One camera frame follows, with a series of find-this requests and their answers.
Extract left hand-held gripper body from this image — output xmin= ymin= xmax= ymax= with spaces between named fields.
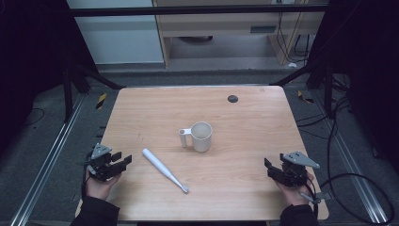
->
xmin=86 ymin=143 xmax=127 ymax=183

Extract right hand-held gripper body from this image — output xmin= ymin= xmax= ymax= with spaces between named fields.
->
xmin=275 ymin=151 xmax=321 ymax=188

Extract person's right hand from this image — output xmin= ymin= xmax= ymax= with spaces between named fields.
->
xmin=275 ymin=171 xmax=315 ymax=207

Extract person's left hand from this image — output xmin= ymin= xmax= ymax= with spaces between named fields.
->
xmin=84 ymin=169 xmax=122 ymax=202

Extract white electric toothbrush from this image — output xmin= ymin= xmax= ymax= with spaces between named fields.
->
xmin=141 ymin=147 xmax=190 ymax=195

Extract yellow black tape strip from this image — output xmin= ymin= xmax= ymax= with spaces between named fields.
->
xmin=95 ymin=92 xmax=108 ymax=110
xmin=296 ymin=89 xmax=315 ymax=105

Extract white cup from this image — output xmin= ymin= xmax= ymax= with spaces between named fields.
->
xmin=178 ymin=121 xmax=214 ymax=153

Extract white cabinet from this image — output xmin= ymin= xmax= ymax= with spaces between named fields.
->
xmin=65 ymin=0 xmax=166 ymax=66

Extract black curtain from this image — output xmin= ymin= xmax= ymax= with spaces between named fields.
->
xmin=308 ymin=0 xmax=399 ymax=175
xmin=0 ymin=0 xmax=99 ymax=156

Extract light wooden desk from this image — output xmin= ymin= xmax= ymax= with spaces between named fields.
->
xmin=152 ymin=0 xmax=329 ymax=68

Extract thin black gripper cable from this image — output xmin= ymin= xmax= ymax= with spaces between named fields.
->
xmin=80 ymin=174 xmax=92 ymax=200

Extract grey cable plug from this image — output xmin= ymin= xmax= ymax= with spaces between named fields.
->
xmin=299 ymin=191 xmax=332 ymax=205

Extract aluminium floor rail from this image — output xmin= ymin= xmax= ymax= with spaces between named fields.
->
xmin=312 ymin=89 xmax=391 ymax=225
xmin=8 ymin=93 xmax=87 ymax=226

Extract black floor cables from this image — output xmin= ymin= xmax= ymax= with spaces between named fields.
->
xmin=295 ymin=73 xmax=352 ymax=140

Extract thin black floor cable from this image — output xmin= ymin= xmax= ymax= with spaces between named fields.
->
xmin=22 ymin=106 xmax=46 ymax=128

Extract black frame strut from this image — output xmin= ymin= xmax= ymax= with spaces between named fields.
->
xmin=268 ymin=57 xmax=334 ymax=120
xmin=61 ymin=59 xmax=127 ymax=124

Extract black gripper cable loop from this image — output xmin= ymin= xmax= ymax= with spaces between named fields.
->
xmin=313 ymin=172 xmax=395 ymax=226

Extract black hanging desk cables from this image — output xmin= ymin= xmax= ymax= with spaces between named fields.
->
xmin=275 ymin=11 xmax=312 ymax=64

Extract black horizontal frame bar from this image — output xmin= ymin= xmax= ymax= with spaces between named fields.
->
xmin=70 ymin=3 xmax=329 ymax=18

